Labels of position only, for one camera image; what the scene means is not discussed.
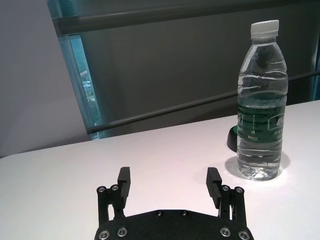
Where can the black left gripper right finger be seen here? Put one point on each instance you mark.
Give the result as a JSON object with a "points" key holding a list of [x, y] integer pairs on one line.
{"points": [[215, 190]]}

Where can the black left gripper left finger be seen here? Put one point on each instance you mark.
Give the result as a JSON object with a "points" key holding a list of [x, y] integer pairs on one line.
{"points": [[123, 190]]}

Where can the clear water bottle green label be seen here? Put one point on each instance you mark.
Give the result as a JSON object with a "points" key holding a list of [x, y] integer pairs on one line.
{"points": [[262, 100]]}

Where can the green YES button black base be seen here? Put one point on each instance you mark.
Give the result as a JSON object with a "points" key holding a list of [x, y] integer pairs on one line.
{"points": [[232, 140]]}

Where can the dark thin handrail bar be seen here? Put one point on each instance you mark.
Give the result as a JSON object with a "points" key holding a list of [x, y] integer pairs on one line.
{"points": [[175, 107]]}

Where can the teal window glass strip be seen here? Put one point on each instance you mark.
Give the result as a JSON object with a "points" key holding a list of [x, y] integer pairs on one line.
{"points": [[85, 82]]}

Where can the dark thick rail bar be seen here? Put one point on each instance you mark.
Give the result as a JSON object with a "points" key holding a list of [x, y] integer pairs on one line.
{"points": [[125, 18]]}

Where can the grey vertical wall post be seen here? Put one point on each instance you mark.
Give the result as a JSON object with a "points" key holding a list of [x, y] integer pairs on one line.
{"points": [[316, 50]]}

